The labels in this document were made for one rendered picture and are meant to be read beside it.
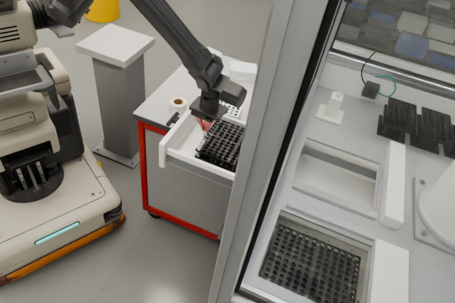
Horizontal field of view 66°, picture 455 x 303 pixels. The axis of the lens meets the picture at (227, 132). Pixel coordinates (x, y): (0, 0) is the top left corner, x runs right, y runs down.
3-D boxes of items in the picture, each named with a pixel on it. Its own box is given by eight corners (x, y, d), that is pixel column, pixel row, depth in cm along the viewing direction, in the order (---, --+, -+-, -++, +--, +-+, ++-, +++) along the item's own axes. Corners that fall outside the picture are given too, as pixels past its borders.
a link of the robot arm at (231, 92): (210, 51, 93) (193, 77, 91) (249, 67, 91) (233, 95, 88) (215, 75, 104) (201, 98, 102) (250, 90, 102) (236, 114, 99)
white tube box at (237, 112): (208, 116, 146) (208, 109, 143) (214, 104, 152) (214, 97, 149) (236, 124, 144) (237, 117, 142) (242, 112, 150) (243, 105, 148)
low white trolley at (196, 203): (140, 219, 193) (132, 112, 142) (191, 147, 237) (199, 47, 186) (238, 263, 181) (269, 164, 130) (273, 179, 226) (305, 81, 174)
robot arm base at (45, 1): (71, -6, 112) (30, -1, 105) (76, -14, 105) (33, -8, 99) (80, 21, 113) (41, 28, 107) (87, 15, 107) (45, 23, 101)
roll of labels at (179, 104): (189, 107, 149) (189, 99, 146) (182, 116, 144) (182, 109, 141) (173, 102, 150) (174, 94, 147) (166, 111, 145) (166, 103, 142)
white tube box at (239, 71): (228, 79, 167) (229, 70, 164) (229, 69, 174) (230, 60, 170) (254, 82, 168) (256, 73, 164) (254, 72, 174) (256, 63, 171)
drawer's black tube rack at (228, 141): (193, 163, 116) (195, 149, 112) (215, 131, 129) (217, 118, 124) (257, 188, 112) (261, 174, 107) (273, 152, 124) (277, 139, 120)
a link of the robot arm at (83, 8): (59, -9, 104) (48, 5, 102) (66, -20, 95) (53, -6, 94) (87, 13, 108) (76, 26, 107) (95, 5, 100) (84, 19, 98)
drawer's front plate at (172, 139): (158, 167, 115) (158, 143, 108) (197, 117, 136) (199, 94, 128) (163, 169, 115) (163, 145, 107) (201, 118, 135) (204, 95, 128)
